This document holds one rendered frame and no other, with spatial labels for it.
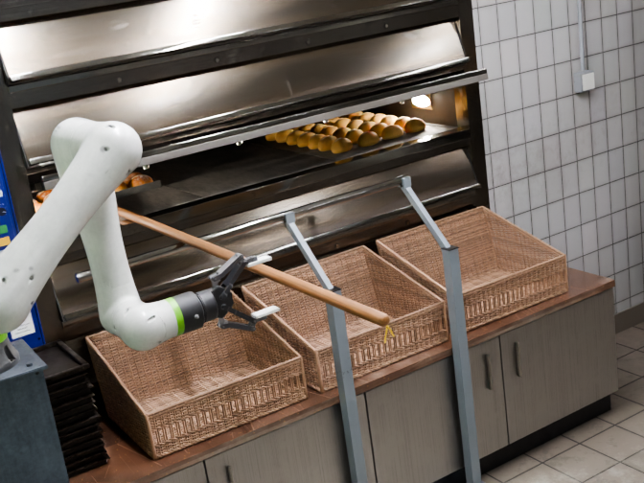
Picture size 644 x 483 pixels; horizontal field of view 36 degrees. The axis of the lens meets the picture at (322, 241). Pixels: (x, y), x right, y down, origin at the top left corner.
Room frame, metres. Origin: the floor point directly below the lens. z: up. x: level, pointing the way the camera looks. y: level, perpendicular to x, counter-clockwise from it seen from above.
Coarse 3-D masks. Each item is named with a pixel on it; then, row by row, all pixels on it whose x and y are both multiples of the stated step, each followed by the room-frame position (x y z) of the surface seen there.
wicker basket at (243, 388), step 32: (96, 352) 3.00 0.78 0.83; (128, 352) 3.12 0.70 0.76; (160, 352) 3.16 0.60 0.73; (192, 352) 3.21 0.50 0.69; (224, 352) 3.26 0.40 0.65; (256, 352) 3.23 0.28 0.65; (288, 352) 3.01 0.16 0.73; (128, 384) 3.08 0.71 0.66; (160, 384) 3.12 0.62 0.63; (192, 384) 3.17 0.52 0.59; (224, 384) 2.81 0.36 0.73; (256, 384) 2.86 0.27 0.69; (288, 384) 3.04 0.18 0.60; (128, 416) 2.82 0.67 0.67; (160, 416) 2.70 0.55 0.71; (192, 416) 2.75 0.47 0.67; (224, 416) 2.80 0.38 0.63; (256, 416) 2.85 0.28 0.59; (160, 448) 2.69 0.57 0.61
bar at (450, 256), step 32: (352, 192) 3.24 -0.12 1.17; (256, 224) 3.04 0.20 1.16; (288, 224) 3.09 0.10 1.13; (160, 256) 2.87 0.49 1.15; (448, 256) 3.15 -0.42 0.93; (448, 288) 3.16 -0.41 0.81; (352, 384) 2.92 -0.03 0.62; (352, 416) 2.91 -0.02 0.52; (352, 448) 2.90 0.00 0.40; (352, 480) 2.93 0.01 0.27; (480, 480) 3.16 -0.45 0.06
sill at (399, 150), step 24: (408, 144) 3.85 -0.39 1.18; (432, 144) 3.89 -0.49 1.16; (312, 168) 3.66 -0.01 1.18; (336, 168) 3.65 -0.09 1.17; (360, 168) 3.71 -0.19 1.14; (240, 192) 3.44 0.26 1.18; (264, 192) 3.49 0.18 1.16; (144, 216) 3.29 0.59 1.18; (168, 216) 3.29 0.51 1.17; (192, 216) 3.34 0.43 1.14
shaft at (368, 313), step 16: (144, 224) 3.13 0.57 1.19; (160, 224) 3.04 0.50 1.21; (176, 240) 2.93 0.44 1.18; (192, 240) 2.83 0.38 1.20; (224, 256) 2.65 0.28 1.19; (256, 272) 2.50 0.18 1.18; (272, 272) 2.43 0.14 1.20; (304, 288) 2.29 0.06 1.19; (320, 288) 2.25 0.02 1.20; (336, 304) 2.17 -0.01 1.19; (352, 304) 2.13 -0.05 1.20; (368, 320) 2.07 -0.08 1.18; (384, 320) 2.03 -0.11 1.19
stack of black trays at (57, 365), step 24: (48, 360) 2.80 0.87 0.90; (72, 360) 2.78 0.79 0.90; (48, 384) 2.65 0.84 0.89; (72, 384) 2.68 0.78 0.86; (72, 408) 2.67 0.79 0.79; (96, 408) 2.70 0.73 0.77; (72, 432) 2.66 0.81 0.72; (96, 432) 2.68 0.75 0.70; (72, 456) 2.64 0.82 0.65; (96, 456) 2.69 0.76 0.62
